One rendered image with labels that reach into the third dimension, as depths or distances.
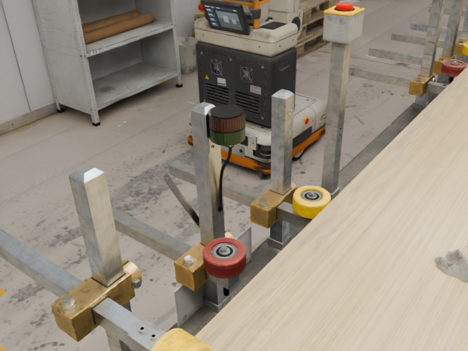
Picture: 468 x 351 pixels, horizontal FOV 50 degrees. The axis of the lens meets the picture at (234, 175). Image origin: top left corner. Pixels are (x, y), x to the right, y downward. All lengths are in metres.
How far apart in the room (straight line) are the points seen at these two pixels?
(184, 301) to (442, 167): 0.66
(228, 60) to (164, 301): 1.33
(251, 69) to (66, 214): 1.22
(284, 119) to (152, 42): 3.25
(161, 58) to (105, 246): 3.54
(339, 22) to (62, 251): 1.74
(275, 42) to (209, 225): 1.72
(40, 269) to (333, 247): 0.51
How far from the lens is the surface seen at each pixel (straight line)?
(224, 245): 0.94
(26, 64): 3.76
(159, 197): 2.73
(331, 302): 0.85
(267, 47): 2.57
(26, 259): 0.91
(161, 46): 4.18
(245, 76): 2.73
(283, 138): 1.08
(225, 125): 0.80
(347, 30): 1.21
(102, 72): 4.14
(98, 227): 0.73
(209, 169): 0.88
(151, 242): 1.06
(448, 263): 0.95
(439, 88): 1.96
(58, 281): 0.85
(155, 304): 2.12
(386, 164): 1.23
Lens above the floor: 1.50
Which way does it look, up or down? 32 degrees down
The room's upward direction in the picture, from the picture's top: 2 degrees counter-clockwise
